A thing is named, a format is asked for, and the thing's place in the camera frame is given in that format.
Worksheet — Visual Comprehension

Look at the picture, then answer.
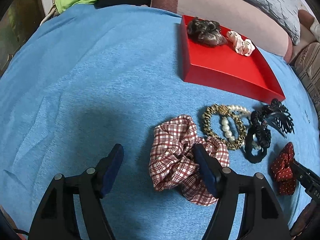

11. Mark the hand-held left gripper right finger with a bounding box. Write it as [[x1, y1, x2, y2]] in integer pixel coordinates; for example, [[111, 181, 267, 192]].
[[192, 144, 292, 240]]

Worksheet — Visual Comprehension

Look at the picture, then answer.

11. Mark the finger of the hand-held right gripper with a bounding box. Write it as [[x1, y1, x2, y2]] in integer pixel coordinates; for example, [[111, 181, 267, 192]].
[[292, 161, 320, 183], [296, 171, 320, 203]]

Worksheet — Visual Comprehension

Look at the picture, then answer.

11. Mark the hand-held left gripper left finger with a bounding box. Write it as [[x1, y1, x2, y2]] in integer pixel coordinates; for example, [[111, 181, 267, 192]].
[[29, 144, 124, 240]]

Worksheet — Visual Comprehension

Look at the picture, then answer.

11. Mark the red dotted scrunchie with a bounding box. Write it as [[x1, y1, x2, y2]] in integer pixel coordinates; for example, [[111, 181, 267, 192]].
[[269, 142, 298, 196]]

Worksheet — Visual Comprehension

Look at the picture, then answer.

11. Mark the red plaid scrunchie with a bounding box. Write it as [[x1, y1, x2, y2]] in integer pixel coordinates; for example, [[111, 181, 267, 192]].
[[149, 114, 230, 207]]

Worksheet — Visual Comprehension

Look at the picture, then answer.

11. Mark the black elastic hair tie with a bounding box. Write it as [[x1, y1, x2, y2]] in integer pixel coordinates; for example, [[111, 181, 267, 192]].
[[244, 130, 268, 165]]

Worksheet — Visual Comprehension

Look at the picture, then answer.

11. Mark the white pearl bracelet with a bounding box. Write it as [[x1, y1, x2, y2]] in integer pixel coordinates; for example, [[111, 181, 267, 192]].
[[220, 104, 252, 143]]

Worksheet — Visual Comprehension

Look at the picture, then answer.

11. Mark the leopard print hair tie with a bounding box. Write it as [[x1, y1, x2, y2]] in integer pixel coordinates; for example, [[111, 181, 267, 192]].
[[202, 104, 247, 150]]

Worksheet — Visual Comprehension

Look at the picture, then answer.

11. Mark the pale green bead bracelet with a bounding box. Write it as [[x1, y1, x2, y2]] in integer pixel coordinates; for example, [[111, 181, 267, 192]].
[[250, 134, 262, 152]]

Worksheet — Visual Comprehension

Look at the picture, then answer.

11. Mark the black satin scrunchie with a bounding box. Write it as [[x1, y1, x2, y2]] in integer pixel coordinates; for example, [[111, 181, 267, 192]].
[[251, 110, 272, 148]]

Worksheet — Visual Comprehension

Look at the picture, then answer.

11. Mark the black claw hair clip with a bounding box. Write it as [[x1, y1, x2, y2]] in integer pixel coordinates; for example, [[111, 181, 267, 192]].
[[260, 99, 295, 138]]

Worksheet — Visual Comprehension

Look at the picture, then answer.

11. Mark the red tray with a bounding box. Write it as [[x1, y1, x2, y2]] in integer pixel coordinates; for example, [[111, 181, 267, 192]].
[[180, 14, 286, 105]]

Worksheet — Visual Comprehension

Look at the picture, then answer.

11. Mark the blue blanket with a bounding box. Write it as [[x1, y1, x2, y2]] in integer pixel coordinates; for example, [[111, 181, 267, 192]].
[[0, 4, 319, 240]]

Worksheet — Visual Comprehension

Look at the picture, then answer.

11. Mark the striped patterned cushion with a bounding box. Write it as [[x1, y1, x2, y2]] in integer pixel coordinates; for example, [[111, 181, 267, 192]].
[[292, 41, 320, 113]]

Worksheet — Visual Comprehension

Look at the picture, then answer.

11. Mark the white dotted scrunchie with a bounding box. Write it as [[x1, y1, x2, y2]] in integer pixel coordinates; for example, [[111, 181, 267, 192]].
[[226, 30, 255, 57]]

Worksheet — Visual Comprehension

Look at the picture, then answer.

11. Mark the grey sheer scrunchie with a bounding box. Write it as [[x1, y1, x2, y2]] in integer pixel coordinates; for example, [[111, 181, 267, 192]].
[[187, 17, 228, 47]]

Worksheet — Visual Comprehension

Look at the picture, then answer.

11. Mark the pink pillow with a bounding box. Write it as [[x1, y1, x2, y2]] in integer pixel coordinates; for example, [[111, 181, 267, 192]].
[[151, 0, 293, 58]]

